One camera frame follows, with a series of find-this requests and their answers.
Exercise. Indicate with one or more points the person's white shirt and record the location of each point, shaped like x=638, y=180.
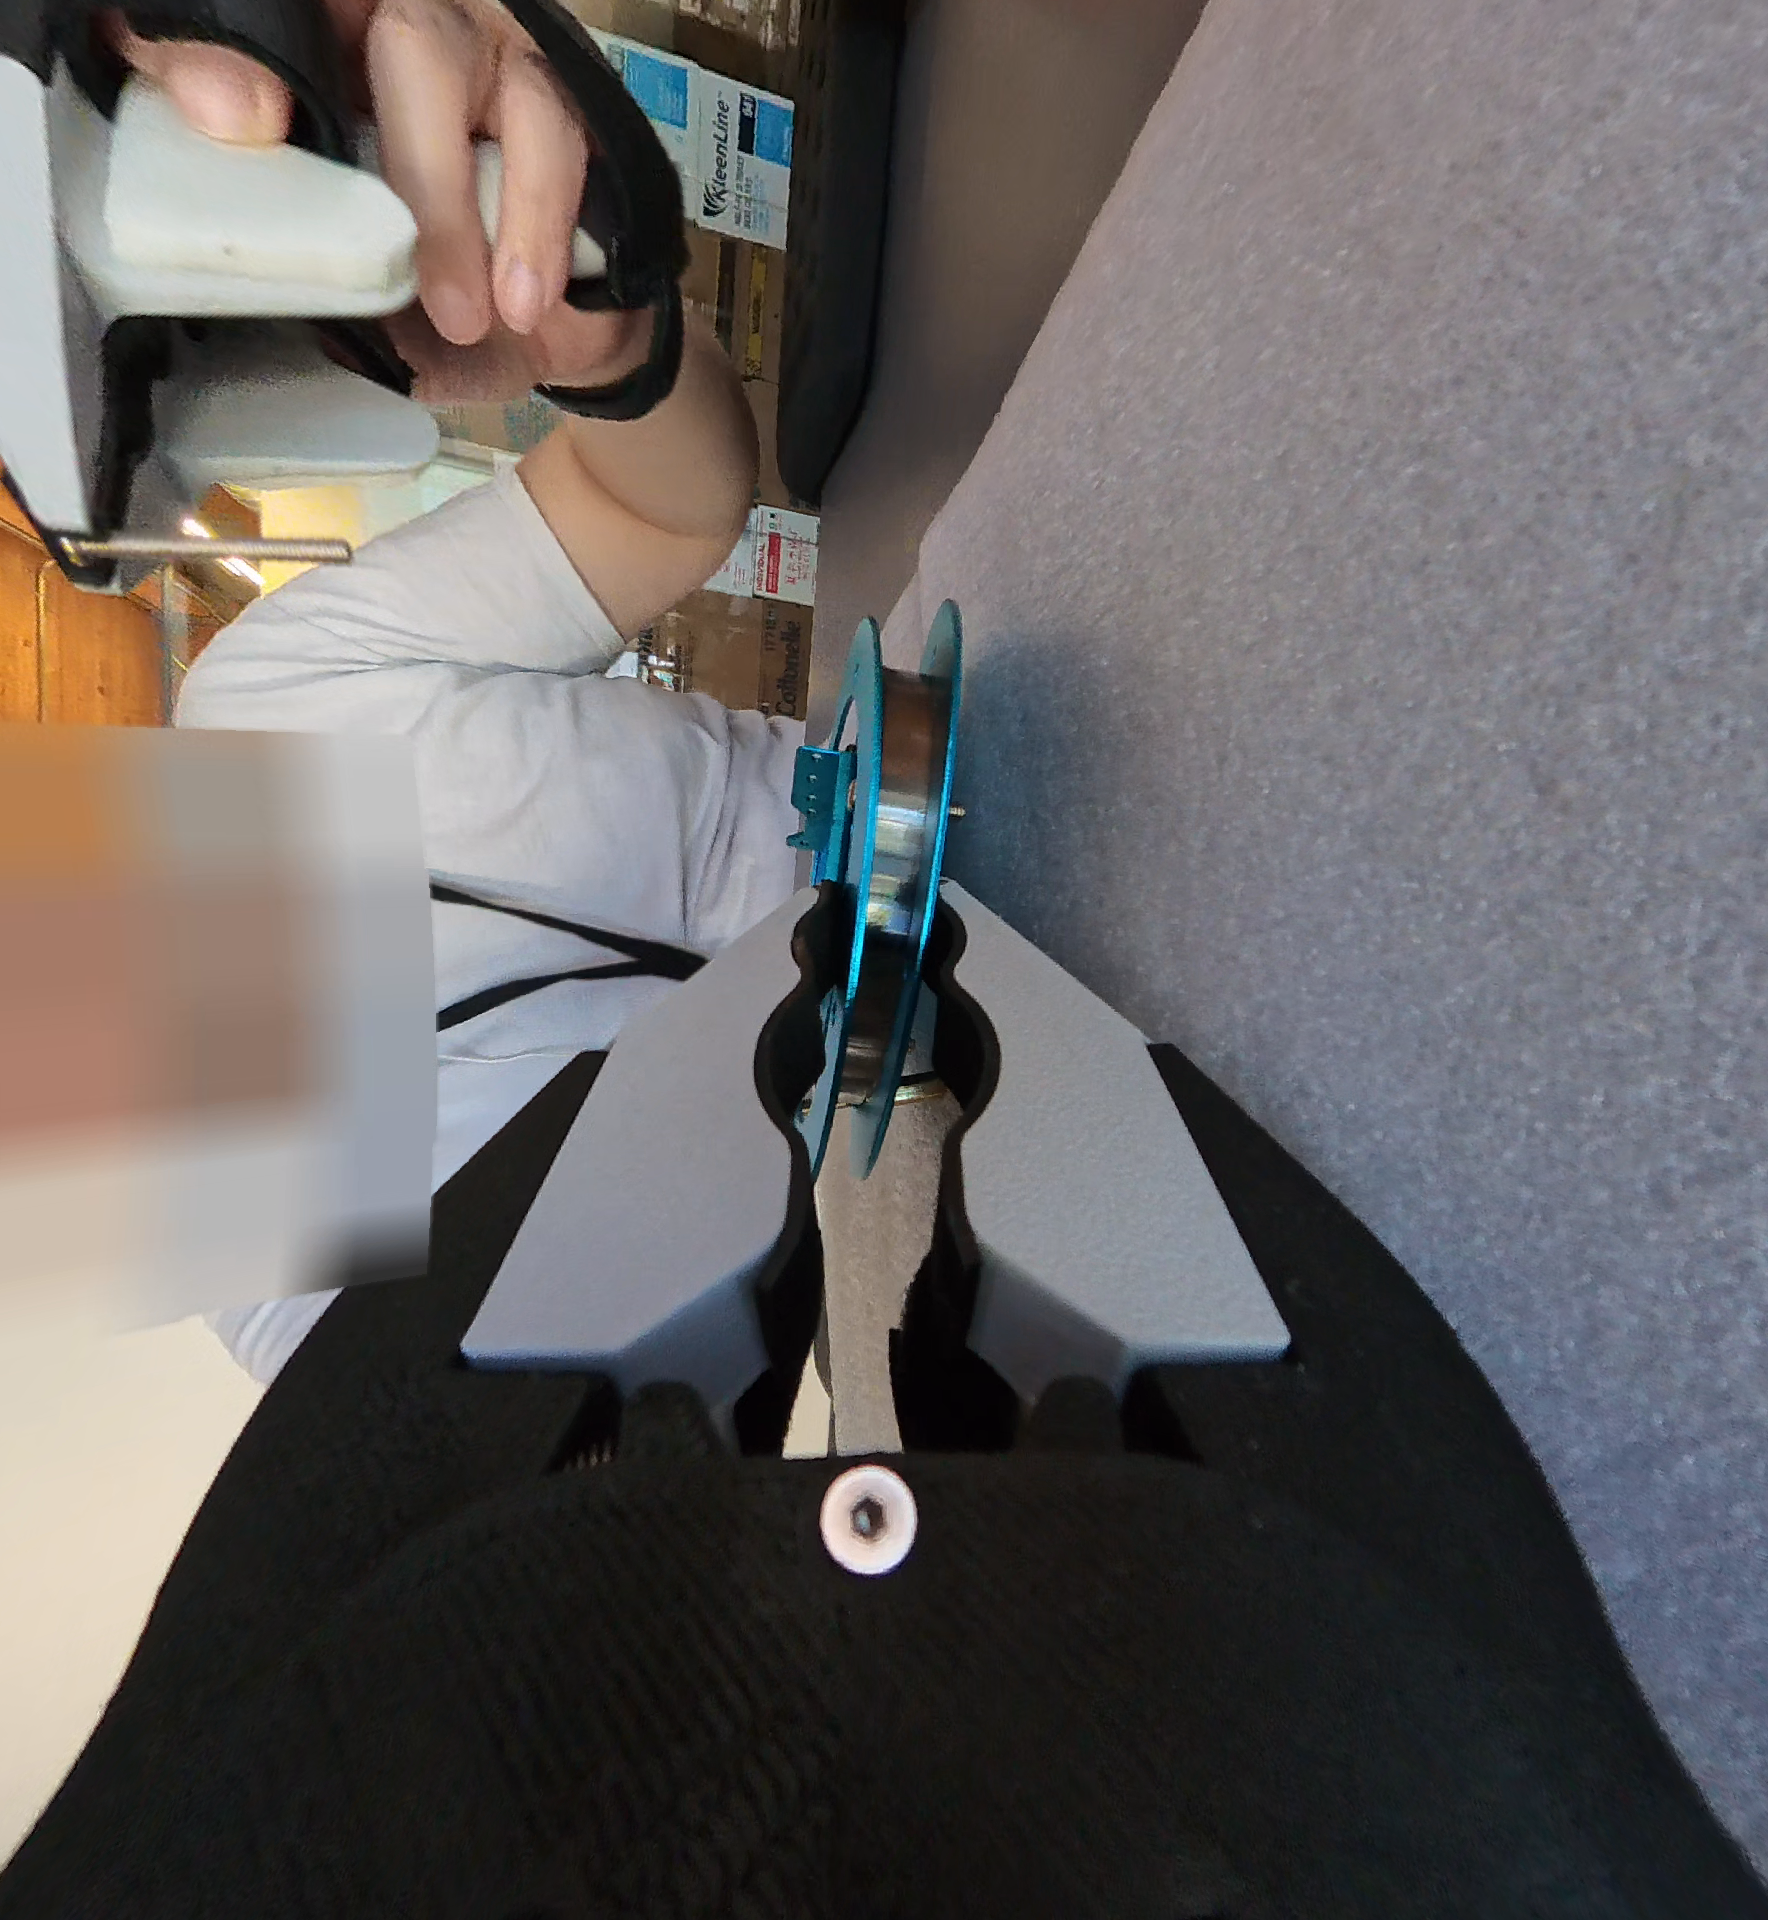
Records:
x=554, y=781

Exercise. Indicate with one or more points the person's left forearm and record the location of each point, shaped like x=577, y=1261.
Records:
x=658, y=480

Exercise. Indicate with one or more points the long silver screw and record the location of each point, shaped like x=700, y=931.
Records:
x=224, y=553

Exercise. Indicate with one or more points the white foam sheet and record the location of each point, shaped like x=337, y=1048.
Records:
x=1425, y=751

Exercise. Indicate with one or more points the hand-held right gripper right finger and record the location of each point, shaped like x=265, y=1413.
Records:
x=1125, y=1201

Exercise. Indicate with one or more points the person's left hand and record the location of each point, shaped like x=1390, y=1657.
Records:
x=435, y=150

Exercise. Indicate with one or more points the blue metal turntable bearing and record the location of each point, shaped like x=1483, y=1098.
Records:
x=899, y=751

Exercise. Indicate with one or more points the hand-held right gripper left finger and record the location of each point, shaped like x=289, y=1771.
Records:
x=628, y=1201

